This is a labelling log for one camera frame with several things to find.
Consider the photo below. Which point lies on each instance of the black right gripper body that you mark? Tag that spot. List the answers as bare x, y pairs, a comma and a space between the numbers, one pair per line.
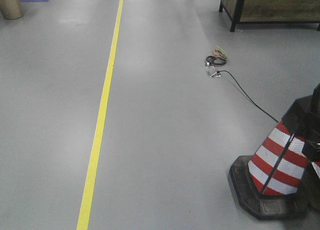
311, 148

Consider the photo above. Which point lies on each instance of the right red white traffic cone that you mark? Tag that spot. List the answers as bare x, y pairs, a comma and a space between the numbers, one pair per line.
312, 182

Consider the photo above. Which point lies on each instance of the red white traffic cone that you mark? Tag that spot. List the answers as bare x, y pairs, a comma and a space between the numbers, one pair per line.
312, 182
268, 183

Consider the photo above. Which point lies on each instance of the left red white traffic cone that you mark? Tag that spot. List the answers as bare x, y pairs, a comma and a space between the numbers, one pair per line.
268, 183

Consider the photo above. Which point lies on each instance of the silver floor socket plate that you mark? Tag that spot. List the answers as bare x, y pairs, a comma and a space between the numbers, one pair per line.
212, 71

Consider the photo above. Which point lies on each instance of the wooden black framed cabinet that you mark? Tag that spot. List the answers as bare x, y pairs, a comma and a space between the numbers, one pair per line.
270, 11

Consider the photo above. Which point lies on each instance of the cardboard tube roll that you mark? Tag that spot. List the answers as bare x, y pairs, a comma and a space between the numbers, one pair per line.
11, 9

